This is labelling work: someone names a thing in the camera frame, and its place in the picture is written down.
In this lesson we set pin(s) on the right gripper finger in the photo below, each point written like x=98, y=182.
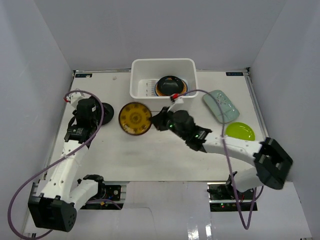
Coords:
x=161, y=127
x=161, y=116

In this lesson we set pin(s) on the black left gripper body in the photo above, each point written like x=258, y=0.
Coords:
x=100, y=113

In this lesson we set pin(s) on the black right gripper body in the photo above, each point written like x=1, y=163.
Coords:
x=170, y=123

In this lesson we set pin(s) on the yellow patterned plate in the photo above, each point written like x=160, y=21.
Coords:
x=134, y=118

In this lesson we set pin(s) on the black bowl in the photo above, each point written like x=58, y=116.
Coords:
x=170, y=85

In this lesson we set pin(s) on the blue plastic plate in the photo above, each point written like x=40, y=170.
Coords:
x=186, y=87

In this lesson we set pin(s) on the green plastic plate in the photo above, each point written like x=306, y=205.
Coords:
x=240, y=130

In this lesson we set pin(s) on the woven wicker plate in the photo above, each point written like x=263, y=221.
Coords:
x=159, y=94

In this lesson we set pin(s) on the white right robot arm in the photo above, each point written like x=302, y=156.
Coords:
x=270, y=163

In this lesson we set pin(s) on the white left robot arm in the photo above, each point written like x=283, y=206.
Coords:
x=56, y=207

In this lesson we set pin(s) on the white plastic bin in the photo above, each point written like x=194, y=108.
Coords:
x=154, y=69

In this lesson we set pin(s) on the white dish rack insert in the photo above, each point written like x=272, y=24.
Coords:
x=151, y=88

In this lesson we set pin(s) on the pale green oval plate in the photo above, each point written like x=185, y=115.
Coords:
x=221, y=106

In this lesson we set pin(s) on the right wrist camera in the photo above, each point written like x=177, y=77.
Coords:
x=177, y=102

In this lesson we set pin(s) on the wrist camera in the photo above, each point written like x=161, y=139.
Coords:
x=74, y=97
x=177, y=102

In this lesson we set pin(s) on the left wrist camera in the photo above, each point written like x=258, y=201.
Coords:
x=74, y=97

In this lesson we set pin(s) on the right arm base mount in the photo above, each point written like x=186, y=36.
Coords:
x=222, y=199

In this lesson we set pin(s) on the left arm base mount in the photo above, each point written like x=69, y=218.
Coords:
x=112, y=198

